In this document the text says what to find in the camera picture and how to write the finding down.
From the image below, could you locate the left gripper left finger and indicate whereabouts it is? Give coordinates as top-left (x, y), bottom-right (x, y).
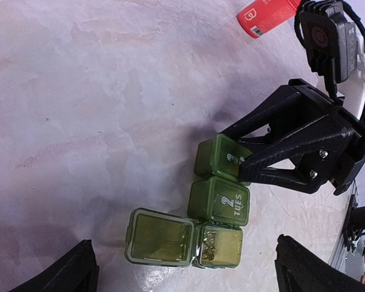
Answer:
top-left (13, 240), bottom-right (99, 291)

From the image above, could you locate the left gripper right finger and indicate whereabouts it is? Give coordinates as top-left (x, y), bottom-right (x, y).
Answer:
top-left (275, 234), bottom-right (365, 292)

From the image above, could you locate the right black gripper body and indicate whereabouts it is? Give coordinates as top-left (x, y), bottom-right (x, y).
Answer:
top-left (288, 79), bottom-right (365, 195)

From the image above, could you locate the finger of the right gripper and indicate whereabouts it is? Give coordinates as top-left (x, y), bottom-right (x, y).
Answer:
top-left (220, 85), bottom-right (306, 141)
top-left (238, 114), bottom-right (354, 193)

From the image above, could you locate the green weekly pill organizer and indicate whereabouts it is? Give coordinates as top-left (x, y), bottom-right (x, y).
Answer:
top-left (125, 134), bottom-right (251, 269)

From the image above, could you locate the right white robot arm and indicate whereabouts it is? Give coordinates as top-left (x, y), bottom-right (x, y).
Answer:
top-left (213, 80), bottom-right (365, 246)

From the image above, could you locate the red pill bottle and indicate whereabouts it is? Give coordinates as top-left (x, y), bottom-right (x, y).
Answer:
top-left (237, 0), bottom-right (301, 39)

